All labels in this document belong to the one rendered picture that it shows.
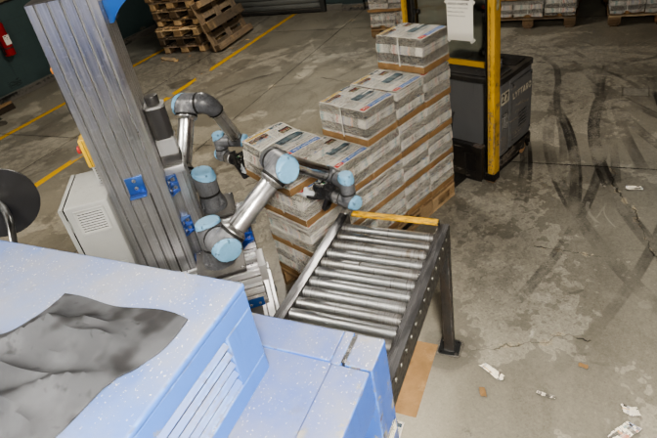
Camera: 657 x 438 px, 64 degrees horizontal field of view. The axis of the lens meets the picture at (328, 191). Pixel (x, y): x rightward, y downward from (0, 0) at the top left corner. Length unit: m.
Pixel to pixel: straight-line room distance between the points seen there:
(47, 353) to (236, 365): 0.27
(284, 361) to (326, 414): 0.14
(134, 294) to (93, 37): 1.47
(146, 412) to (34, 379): 0.17
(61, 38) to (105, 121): 0.35
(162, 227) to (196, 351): 1.80
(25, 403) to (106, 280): 0.26
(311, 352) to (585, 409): 2.03
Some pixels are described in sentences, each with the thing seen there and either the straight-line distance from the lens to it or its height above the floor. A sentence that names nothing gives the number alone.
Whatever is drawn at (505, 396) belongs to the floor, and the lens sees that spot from 2.85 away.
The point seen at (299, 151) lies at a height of 1.06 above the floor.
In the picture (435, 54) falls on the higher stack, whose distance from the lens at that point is 3.56.
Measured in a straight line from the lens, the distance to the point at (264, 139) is 2.93.
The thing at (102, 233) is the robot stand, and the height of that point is 1.07.
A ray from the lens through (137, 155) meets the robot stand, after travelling 2.39.
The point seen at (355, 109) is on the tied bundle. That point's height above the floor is 1.06.
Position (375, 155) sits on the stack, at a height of 0.74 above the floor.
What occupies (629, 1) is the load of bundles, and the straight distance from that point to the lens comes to 7.75.
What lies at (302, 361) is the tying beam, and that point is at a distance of 0.99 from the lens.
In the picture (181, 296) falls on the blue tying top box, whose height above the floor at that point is 1.75.
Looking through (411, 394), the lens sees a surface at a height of 0.00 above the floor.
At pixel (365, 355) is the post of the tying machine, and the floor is 1.55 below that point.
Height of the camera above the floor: 2.28
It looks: 31 degrees down
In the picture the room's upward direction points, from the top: 11 degrees counter-clockwise
